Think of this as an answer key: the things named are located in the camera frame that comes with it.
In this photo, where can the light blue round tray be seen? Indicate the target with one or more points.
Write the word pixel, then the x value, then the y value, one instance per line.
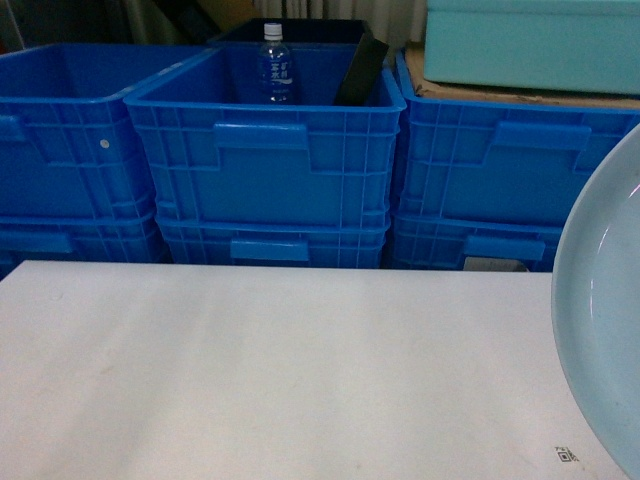
pixel 595 303

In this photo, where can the blue crate bottom right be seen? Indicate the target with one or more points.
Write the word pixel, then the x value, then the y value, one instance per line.
pixel 433 243

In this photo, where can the blue crate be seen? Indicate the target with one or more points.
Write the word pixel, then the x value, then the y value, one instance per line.
pixel 136 240
pixel 68 146
pixel 220 243
pixel 490 161
pixel 433 243
pixel 218 153

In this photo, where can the blue crate bottom middle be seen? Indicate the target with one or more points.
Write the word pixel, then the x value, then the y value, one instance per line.
pixel 220 243

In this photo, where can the blue crate top middle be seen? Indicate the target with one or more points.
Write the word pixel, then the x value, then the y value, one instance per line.
pixel 218 153

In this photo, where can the blue crate top right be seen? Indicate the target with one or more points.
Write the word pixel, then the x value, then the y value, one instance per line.
pixel 490 161

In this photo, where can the clear water bottle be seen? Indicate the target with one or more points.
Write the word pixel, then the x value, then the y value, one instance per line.
pixel 275 67

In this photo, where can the black flat board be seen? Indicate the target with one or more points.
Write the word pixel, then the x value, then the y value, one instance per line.
pixel 364 68

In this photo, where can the dark navy rear crate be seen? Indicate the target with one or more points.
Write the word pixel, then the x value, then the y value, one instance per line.
pixel 326 31

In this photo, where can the blue crate top left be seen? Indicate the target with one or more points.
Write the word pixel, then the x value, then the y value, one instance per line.
pixel 68 146

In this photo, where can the blue crate bottom left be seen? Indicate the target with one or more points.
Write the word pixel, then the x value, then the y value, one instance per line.
pixel 136 240

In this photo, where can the teal foam box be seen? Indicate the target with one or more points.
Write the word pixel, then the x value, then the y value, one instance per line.
pixel 581 46

